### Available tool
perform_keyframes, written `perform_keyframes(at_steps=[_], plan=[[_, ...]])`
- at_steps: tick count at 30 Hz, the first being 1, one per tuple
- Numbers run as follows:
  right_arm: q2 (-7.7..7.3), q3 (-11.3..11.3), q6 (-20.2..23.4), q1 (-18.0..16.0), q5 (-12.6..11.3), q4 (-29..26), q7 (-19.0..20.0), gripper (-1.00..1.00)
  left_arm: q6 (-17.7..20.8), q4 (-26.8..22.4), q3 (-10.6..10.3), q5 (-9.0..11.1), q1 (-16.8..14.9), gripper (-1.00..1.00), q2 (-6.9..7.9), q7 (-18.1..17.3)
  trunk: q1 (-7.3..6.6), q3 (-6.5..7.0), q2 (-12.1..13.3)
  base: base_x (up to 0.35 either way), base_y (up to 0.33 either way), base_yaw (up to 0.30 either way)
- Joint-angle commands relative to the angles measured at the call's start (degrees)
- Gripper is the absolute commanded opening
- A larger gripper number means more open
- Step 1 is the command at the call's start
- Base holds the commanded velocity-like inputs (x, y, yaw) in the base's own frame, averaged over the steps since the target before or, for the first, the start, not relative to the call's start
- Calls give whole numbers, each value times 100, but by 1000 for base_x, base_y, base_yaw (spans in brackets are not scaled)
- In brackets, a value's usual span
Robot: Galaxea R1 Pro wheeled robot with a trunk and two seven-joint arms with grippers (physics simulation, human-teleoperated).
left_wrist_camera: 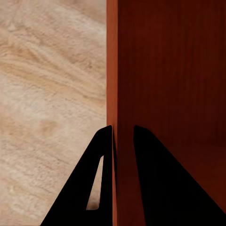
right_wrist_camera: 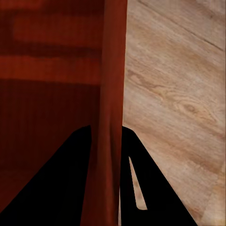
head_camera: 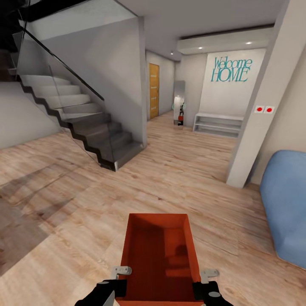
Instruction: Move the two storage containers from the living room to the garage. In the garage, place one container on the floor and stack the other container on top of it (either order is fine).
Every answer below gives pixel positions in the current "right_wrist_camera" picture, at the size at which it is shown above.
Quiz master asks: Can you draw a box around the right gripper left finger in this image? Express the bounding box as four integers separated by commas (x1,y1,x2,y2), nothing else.
0,125,92,226

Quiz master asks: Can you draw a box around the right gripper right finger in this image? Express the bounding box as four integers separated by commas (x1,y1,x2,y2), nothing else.
120,126,198,226

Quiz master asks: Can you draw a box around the storage box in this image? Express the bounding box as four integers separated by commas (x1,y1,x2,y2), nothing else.
0,0,128,226

